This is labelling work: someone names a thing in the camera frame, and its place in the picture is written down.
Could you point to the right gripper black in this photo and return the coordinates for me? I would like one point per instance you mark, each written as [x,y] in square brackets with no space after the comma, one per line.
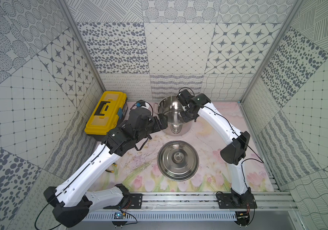
[185,119]

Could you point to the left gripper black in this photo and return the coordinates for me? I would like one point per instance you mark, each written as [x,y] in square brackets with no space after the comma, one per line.
[158,123]

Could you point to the stainless steel pot lid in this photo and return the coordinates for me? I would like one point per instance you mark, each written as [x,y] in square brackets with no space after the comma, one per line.
[178,160]

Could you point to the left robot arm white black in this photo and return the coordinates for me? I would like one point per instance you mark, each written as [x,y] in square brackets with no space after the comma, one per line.
[72,201]

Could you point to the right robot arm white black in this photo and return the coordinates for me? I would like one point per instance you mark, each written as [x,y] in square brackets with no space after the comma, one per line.
[236,142]

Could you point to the yellow black toolbox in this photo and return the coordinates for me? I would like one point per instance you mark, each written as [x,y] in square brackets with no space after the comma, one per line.
[109,112]

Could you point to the left circuit board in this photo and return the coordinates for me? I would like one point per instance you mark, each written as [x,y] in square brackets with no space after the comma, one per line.
[119,215]

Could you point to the circuit board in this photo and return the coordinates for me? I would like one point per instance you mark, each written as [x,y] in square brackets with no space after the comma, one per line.
[242,216]
[119,215]

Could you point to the right circuit board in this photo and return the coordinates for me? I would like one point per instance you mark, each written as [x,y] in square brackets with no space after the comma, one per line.
[242,216]

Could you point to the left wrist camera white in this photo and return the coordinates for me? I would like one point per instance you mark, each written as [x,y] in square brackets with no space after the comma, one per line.
[142,104]

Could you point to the aluminium mounting rail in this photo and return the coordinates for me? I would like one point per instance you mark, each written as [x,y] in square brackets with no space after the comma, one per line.
[279,201]

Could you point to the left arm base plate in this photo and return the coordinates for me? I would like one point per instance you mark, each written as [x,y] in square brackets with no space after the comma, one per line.
[132,201]

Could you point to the white slotted cable duct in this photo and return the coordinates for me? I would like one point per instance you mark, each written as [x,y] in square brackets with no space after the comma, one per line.
[164,216]

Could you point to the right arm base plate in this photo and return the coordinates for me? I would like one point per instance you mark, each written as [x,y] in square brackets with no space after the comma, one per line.
[235,201]

